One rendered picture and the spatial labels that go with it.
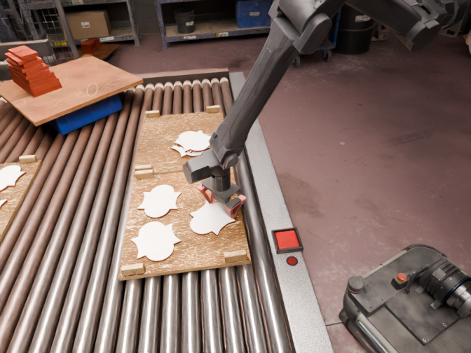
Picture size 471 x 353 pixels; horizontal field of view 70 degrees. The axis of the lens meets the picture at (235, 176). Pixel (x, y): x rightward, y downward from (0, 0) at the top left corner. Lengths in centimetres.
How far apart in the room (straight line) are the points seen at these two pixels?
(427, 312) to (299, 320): 99
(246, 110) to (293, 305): 48
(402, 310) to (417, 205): 105
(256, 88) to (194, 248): 48
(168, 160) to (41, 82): 71
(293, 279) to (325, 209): 151
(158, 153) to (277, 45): 79
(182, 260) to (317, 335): 38
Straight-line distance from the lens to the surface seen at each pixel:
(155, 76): 192
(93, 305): 96
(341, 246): 222
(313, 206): 241
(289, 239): 99
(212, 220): 101
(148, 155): 133
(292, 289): 91
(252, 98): 72
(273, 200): 111
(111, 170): 134
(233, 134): 78
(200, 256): 95
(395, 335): 171
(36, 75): 171
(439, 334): 177
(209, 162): 87
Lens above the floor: 169
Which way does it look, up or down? 40 degrees down
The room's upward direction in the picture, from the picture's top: 3 degrees counter-clockwise
